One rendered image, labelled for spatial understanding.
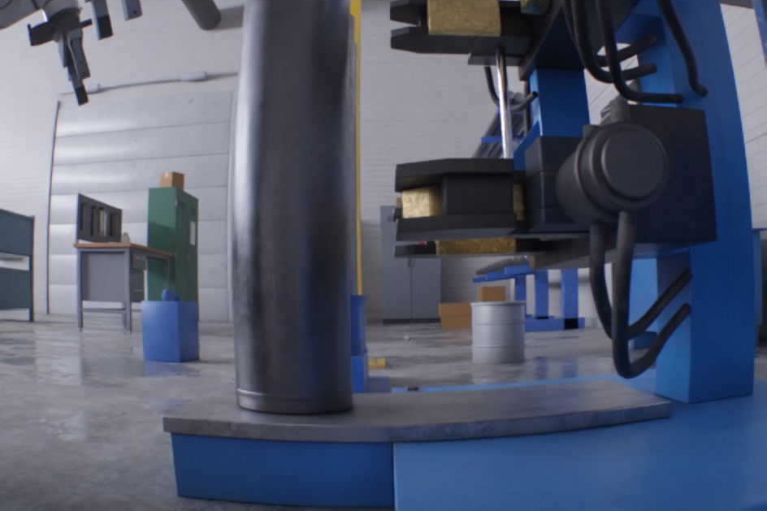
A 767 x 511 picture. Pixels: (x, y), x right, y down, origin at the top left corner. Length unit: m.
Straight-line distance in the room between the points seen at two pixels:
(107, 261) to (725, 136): 6.37
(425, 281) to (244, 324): 10.20
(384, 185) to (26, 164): 7.60
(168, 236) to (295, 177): 7.26
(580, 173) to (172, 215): 7.76
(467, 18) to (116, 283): 5.88
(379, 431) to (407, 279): 10.30
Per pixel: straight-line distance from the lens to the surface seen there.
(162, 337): 3.80
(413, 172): 0.95
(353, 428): 1.05
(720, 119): 1.34
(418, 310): 11.32
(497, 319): 3.60
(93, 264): 7.12
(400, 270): 11.32
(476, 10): 1.49
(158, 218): 8.46
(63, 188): 13.63
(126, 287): 6.86
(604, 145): 0.75
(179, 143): 12.73
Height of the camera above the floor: 0.34
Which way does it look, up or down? 6 degrees up
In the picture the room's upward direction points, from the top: 1 degrees counter-clockwise
